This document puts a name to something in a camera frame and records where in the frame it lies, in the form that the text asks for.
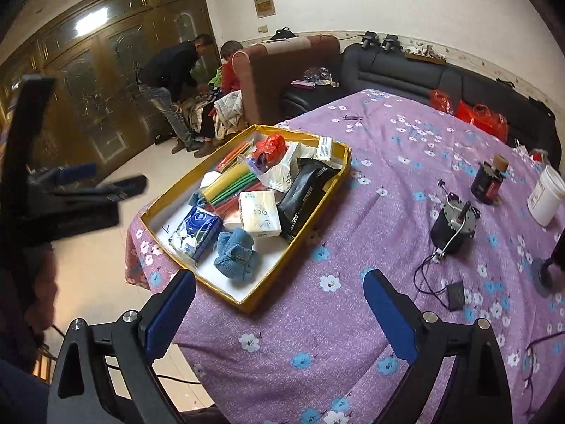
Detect black electric motor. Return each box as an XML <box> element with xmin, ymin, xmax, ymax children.
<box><xmin>429</xmin><ymin>194</ymin><xmax>481</xmax><ymax>255</ymax></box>

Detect small red plastic bag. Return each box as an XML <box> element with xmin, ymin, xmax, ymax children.
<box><xmin>429</xmin><ymin>89</ymin><xmax>455</xmax><ymax>116</ymax></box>

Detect black monitor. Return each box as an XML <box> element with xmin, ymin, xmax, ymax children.
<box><xmin>531</xmin><ymin>247</ymin><xmax>565</xmax><ymax>298</ymax></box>

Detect person's left forearm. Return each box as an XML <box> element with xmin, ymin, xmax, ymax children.
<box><xmin>0</xmin><ymin>241</ymin><xmax>59</xmax><ymax>372</ymax></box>

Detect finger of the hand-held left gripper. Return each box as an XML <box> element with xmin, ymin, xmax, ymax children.
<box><xmin>48</xmin><ymin>175</ymin><xmax>148</xmax><ymax>202</ymax></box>
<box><xmin>28</xmin><ymin>163</ymin><xmax>98</xmax><ymax>185</ymax></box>

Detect white plastic bag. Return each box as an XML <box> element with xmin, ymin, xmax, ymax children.
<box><xmin>264</xmin><ymin>159</ymin><xmax>302</xmax><ymax>194</ymax></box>

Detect large red plastic bag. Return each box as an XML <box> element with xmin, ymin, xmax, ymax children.
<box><xmin>456</xmin><ymin>102</ymin><xmax>509</xmax><ymax>142</ymax></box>

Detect multicolour foam strip pack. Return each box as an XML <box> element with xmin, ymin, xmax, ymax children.
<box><xmin>200</xmin><ymin>161</ymin><xmax>266</xmax><ymax>209</ymax></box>

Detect purple floral tablecloth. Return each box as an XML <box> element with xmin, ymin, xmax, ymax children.
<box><xmin>125</xmin><ymin>89</ymin><xmax>565</xmax><ymax>424</ymax></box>

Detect small white printed packet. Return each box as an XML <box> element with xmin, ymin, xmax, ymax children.
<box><xmin>315</xmin><ymin>135</ymin><xmax>335</xmax><ymax>163</ymax></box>

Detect black frame glasses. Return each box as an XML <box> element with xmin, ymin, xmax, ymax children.
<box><xmin>523</xmin><ymin>331</ymin><xmax>565</xmax><ymax>391</ymax></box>

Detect clear plastic bag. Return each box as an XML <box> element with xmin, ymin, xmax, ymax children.
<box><xmin>304</xmin><ymin>66</ymin><xmax>341</xmax><ymax>88</ymax></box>

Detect blue print tissue pack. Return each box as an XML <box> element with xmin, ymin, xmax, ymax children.
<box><xmin>168</xmin><ymin>206</ymin><xmax>224</xmax><ymax>263</ymax></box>

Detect black power adapter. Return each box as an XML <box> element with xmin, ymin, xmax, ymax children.
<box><xmin>444</xmin><ymin>279</ymin><xmax>467</xmax><ymax>313</ymax></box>

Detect dark roller device cork top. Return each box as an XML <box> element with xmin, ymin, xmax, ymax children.
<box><xmin>469</xmin><ymin>154</ymin><xmax>509</xmax><ymax>206</ymax></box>

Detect black motor cable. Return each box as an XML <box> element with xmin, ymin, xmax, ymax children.
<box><xmin>414</xmin><ymin>249</ymin><xmax>451</xmax><ymax>298</ymax></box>

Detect white plastic jar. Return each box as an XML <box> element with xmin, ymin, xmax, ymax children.
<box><xmin>527</xmin><ymin>165</ymin><xmax>565</xmax><ymax>227</ymax></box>

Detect pale quilted blanket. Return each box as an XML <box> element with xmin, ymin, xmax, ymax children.
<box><xmin>213</xmin><ymin>89</ymin><xmax>244</xmax><ymax>141</ymax></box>

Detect wooden wardrobe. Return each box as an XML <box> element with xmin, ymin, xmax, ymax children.
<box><xmin>0</xmin><ymin>0</ymin><xmax>218</xmax><ymax>177</ymax></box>

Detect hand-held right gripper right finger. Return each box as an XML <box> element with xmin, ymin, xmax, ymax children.
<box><xmin>363</xmin><ymin>269</ymin><xmax>513</xmax><ymax>424</ymax></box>

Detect brown armchair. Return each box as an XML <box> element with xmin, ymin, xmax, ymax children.
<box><xmin>232</xmin><ymin>34</ymin><xmax>341</xmax><ymax>126</ymax></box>

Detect yellow cardboard box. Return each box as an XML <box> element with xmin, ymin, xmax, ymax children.
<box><xmin>138</xmin><ymin>124</ymin><xmax>353</xmax><ymax>315</ymax></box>

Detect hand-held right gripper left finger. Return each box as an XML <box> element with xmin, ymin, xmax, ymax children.
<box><xmin>46</xmin><ymin>269</ymin><xmax>197</xmax><ymax>424</ymax></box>

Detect red plastic bag blue contents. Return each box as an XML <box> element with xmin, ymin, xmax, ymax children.
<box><xmin>251</xmin><ymin>134</ymin><xmax>289</xmax><ymax>174</ymax></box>

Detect black leather sofa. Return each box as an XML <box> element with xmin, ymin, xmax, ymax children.
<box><xmin>281</xmin><ymin>42</ymin><xmax>558</xmax><ymax>166</ymax></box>

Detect black packet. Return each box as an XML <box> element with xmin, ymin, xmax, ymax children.
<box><xmin>276</xmin><ymin>157</ymin><xmax>344</xmax><ymax>243</ymax></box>

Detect person's blue clothing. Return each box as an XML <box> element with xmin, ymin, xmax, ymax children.
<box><xmin>0</xmin><ymin>358</ymin><xmax>50</xmax><ymax>424</ymax></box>

